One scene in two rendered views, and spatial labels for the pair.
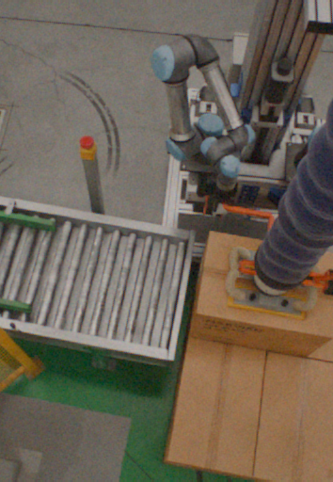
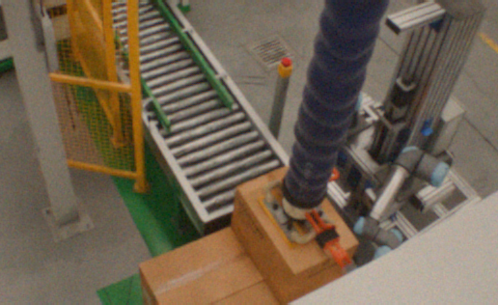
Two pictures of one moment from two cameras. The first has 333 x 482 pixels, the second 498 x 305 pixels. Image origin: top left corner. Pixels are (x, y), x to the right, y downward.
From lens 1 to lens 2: 1.85 m
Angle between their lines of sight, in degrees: 28
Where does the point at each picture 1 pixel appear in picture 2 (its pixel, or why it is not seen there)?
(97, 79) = (371, 87)
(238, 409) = (207, 287)
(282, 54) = (412, 71)
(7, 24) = not seen: hidden behind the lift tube
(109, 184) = not seen: hidden behind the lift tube
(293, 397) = not seen: outside the picture
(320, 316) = (302, 258)
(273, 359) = (262, 287)
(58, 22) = (385, 41)
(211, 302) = (251, 189)
